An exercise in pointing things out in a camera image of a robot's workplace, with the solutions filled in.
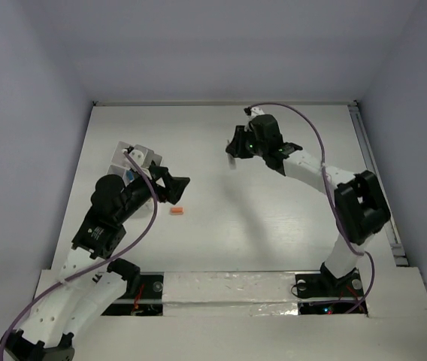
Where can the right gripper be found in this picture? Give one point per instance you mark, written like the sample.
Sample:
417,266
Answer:
235,147

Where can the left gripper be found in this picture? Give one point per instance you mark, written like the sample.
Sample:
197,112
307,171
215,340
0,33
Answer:
173,185

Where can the orange eraser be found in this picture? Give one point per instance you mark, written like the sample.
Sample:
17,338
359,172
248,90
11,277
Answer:
176,210

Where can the grey pencil shaped case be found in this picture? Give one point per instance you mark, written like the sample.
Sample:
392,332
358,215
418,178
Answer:
231,159

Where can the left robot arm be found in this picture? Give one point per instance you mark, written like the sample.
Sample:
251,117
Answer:
93,275

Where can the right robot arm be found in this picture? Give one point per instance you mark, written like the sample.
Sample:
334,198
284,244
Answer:
357,201

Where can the white divided organizer tray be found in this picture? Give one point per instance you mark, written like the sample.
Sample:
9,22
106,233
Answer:
119,165

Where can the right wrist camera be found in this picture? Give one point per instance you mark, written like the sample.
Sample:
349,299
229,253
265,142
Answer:
252,112

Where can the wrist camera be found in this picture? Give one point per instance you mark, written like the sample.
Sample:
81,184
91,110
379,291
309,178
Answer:
252,112
139,155

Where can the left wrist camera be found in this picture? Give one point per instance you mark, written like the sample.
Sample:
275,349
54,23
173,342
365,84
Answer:
139,155

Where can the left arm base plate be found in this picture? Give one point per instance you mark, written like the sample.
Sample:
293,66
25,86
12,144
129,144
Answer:
145,301

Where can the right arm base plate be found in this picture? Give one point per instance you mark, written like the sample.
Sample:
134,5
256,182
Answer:
316,297

